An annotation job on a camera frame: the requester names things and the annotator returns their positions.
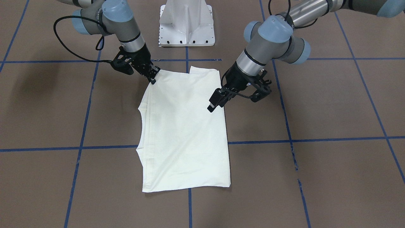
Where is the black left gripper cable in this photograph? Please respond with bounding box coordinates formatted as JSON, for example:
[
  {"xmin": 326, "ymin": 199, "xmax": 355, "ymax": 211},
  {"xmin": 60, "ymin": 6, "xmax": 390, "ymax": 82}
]
[{"xmin": 268, "ymin": 0, "xmax": 318, "ymax": 29}]

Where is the right robot arm grey silver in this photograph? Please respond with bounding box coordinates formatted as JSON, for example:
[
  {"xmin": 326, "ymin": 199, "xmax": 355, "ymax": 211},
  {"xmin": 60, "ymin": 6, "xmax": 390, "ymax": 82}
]
[{"xmin": 62, "ymin": 0, "xmax": 160, "ymax": 84}]

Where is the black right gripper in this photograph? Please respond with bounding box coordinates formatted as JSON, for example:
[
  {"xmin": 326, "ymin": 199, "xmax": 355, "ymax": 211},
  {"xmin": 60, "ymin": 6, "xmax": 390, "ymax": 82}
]
[{"xmin": 129, "ymin": 44, "xmax": 160, "ymax": 84}]

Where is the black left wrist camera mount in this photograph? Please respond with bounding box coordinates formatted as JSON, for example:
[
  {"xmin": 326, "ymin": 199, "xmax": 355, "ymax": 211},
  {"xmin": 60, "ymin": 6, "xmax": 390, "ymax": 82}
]
[{"xmin": 249, "ymin": 69, "xmax": 272, "ymax": 102}]

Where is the white long-sleeve cat shirt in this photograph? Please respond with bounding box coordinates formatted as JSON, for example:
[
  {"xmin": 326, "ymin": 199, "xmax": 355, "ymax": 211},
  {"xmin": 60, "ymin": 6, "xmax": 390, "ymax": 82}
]
[{"xmin": 136, "ymin": 66, "xmax": 231, "ymax": 193}]

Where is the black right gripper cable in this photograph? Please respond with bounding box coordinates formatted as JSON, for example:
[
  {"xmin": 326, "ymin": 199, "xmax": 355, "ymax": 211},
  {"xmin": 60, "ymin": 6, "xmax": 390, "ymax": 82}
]
[{"xmin": 53, "ymin": 16, "xmax": 114, "ymax": 63}]

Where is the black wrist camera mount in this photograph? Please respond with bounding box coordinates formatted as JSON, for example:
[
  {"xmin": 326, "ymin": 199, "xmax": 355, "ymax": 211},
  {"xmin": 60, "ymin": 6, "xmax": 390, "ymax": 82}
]
[
  {"xmin": 249, "ymin": 69, "xmax": 272, "ymax": 102},
  {"xmin": 110, "ymin": 46, "xmax": 136, "ymax": 75}
]

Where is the left robot arm grey silver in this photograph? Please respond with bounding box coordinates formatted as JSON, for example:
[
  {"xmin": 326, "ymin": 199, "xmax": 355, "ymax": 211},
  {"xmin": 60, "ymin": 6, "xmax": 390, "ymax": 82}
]
[{"xmin": 207, "ymin": 0, "xmax": 405, "ymax": 112}]

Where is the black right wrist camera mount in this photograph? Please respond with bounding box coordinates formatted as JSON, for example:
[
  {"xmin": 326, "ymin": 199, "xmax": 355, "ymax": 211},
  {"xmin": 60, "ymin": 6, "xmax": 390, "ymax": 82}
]
[{"xmin": 110, "ymin": 46, "xmax": 136, "ymax": 75}]

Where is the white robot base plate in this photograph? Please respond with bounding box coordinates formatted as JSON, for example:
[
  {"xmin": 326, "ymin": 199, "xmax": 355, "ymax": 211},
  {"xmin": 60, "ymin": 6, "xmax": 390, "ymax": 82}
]
[{"xmin": 158, "ymin": 0, "xmax": 215, "ymax": 47}]

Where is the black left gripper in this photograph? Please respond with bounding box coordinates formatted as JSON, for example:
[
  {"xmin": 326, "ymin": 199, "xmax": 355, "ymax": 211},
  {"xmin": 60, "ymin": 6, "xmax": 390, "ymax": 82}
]
[{"xmin": 207, "ymin": 62, "xmax": 253, "ymax": 113}]

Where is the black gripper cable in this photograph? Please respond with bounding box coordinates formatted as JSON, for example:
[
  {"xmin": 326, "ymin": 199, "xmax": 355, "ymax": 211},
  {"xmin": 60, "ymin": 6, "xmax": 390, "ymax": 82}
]
[
  {"xmin": 53, "ymin": 16, "xmax": 114, "ymax": 63},
  {"xmin": 268, "ymin": 0, "xmax": 318, "ymax": 29}
]

